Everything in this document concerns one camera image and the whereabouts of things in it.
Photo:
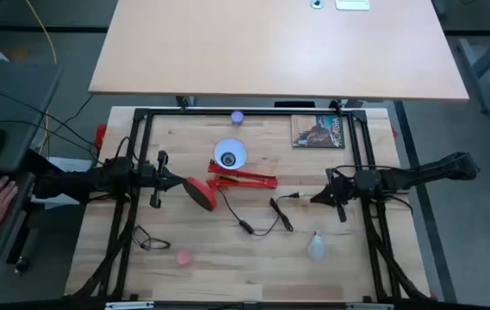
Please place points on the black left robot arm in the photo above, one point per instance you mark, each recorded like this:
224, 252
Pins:
98, 181

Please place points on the Acadia picture book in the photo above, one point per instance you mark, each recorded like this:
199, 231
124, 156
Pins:
318, 131

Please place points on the white lightbulb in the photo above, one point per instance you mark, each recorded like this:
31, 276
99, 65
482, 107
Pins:
317, 249

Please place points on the grey furniture frame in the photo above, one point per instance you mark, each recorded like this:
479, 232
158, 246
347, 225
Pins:
485, 60

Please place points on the beige wooden desk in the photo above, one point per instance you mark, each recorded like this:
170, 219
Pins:
270, 51

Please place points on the black aluminium table frame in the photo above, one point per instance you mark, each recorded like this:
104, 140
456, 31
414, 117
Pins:
184, 112

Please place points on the grey side desk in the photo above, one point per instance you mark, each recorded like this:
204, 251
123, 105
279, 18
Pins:
12, 99

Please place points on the silver metal bracket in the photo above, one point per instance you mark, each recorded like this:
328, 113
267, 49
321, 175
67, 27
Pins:
129, 305

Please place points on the red table clamp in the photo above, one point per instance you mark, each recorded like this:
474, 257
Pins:
100, 135

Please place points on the white paper sheet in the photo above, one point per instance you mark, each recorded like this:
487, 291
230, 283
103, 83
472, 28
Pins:
72, 165

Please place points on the pink round cap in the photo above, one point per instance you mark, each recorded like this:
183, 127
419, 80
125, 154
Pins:
183, 257

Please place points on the red desk lamp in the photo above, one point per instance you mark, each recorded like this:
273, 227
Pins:
244, 183

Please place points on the black desk knob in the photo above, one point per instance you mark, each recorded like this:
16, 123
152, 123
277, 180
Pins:
21, 265

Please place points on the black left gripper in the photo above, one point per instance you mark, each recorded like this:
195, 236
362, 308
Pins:
158, 178

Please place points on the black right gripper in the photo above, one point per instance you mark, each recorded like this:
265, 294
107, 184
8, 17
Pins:
341, 189

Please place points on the black safety glasses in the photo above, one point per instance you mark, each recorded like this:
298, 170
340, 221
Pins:
144, 246

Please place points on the white desk plate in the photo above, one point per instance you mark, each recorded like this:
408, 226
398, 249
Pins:
352, 4

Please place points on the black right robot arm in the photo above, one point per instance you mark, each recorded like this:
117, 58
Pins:
421, 174

